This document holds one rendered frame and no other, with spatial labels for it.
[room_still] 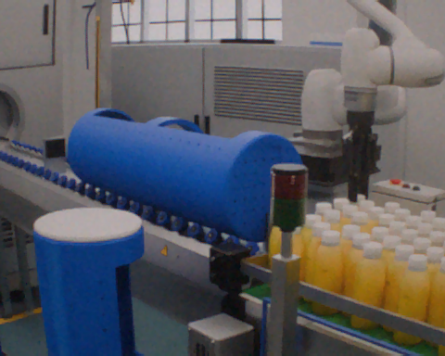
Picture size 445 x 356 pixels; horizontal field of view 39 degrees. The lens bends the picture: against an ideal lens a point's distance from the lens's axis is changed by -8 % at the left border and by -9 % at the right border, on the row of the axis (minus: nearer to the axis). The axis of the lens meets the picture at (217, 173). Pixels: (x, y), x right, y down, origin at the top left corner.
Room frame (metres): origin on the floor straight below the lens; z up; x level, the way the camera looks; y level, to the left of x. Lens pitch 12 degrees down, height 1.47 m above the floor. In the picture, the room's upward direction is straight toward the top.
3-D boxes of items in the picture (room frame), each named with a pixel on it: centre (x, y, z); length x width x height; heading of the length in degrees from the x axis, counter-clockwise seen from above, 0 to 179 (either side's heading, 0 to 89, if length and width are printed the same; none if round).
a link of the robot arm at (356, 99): (1.65, -0.36, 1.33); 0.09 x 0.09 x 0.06
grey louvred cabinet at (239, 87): (4.22, -0.09, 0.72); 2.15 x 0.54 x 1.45; 47
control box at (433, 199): (1.66, -0.51, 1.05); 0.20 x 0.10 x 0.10; 39
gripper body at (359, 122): (1.65, -0.36, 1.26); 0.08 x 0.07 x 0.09; 129
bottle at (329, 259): (1.32, -0.24, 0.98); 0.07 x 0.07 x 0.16
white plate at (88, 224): (1.56, 0.32, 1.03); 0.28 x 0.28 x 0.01
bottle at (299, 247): (1.42, -0.16, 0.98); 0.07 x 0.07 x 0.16
